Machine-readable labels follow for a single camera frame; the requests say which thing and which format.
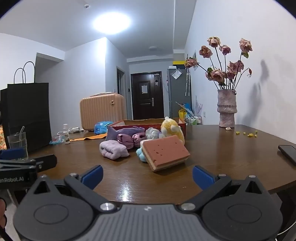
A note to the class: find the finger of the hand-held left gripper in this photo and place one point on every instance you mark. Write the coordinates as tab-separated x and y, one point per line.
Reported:
44	162
11	153

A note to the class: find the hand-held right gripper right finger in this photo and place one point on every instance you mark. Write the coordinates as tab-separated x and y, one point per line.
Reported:
203	177

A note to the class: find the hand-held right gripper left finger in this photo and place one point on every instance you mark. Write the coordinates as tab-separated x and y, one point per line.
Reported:
93	177

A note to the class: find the lavender fluffy towel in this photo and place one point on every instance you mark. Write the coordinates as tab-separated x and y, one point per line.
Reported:
113	150

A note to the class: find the purple satin scrunchie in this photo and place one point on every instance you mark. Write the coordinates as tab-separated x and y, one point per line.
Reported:
127	141

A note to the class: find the purple knit cloth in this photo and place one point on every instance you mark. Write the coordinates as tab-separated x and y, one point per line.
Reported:
120	133

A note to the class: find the blue plush toy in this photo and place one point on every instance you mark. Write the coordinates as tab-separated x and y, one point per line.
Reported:
141	155

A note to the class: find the yellow plush toy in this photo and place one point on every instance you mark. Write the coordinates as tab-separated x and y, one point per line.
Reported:
171	128

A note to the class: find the iridescent shiny packet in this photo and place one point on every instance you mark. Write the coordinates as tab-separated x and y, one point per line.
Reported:
152	134

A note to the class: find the red cardboard box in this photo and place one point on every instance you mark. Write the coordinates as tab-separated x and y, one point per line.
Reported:
138	121

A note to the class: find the clear glass cup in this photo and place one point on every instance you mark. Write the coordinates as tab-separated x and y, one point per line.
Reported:
17	147

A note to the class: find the orange patterned packet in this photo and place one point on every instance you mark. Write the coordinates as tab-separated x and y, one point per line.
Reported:
1	136

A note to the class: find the small light blue packet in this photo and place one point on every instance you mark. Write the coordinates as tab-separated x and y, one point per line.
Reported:
57	139

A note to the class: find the small white spray bottle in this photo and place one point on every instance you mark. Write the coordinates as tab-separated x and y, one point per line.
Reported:
66	136

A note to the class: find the orange cloth strip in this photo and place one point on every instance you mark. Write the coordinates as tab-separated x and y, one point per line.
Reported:
92	137

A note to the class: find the black paper bag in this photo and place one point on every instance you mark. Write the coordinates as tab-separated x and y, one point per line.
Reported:
27	111

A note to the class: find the blue wet wipes packet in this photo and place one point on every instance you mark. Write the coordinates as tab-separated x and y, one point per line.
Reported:
101	127

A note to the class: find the scattered yellow flower buds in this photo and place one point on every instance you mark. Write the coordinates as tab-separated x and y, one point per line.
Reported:
249	134

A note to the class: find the yellow plastic bucket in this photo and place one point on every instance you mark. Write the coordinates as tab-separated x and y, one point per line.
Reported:
182	114

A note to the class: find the beige hard suitcase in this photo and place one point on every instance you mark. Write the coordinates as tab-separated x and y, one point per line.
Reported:
101	111

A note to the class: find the pink textured vase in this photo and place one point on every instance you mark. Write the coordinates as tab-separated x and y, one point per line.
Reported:
226	109

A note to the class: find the grey refrigerator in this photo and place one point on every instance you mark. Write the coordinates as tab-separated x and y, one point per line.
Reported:
178	92

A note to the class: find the black smartphone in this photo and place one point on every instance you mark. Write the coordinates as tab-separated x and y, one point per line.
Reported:
289	153

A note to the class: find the dark brown door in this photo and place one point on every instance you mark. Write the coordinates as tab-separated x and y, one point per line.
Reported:
146	104

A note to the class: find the paper notice on door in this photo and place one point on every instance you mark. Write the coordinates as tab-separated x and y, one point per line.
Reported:
144	89

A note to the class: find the dried rose bouquet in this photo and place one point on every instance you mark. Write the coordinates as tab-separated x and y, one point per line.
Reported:
217	75

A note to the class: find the yellow and black box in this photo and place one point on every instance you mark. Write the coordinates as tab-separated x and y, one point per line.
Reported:
179	64

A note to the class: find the round ceiling light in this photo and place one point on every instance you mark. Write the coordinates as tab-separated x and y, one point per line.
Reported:
112	23

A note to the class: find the purple wall decoration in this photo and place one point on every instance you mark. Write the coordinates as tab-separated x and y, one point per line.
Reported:
199	105

